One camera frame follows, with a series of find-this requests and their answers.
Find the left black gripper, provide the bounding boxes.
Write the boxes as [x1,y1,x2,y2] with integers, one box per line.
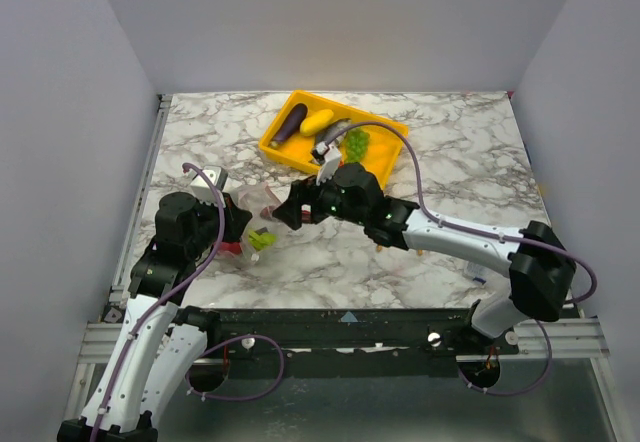
[187,190,253,258]

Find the red tomato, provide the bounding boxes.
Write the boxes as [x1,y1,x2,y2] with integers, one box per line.
[218,242,243,257]

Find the green celery stalk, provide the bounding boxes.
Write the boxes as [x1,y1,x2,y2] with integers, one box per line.
[248,229,277,252]

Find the clear zip top bag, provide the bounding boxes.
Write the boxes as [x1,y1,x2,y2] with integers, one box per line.
[218,183,286,265]

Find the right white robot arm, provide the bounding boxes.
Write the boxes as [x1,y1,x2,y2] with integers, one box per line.
[273,163,576,354]

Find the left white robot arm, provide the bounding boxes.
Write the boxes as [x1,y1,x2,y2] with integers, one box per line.
[57,192,252,441]

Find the small clear plastic bag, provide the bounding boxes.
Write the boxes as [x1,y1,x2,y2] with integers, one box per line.
[464,262,489,285]

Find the grey toy fish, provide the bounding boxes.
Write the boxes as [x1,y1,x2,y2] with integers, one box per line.
[309,118,351,164]

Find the yellow squash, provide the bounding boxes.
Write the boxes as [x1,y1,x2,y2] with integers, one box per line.
[299,109,334,137]

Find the purple eggplant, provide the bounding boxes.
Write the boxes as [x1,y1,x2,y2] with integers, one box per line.
[269,103,308,148]

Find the yellow plastic tray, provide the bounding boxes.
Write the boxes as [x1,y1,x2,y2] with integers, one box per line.
[257,89,410,191]

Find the green grape bunch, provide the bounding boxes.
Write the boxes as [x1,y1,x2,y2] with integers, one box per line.
[343,128,370,163]

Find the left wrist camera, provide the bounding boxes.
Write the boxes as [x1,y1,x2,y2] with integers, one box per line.
[189,165,228,205]

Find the yellow handled pliers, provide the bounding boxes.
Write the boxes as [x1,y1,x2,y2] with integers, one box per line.
[376,245,424,256]

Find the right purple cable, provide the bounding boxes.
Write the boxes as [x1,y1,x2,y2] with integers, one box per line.
[324,120,599,397]

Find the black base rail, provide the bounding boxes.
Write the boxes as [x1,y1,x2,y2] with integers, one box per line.
[152,307,518,387]

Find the aluminium extrusion frame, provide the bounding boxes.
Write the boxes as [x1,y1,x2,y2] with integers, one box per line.
[64,90,608,440]

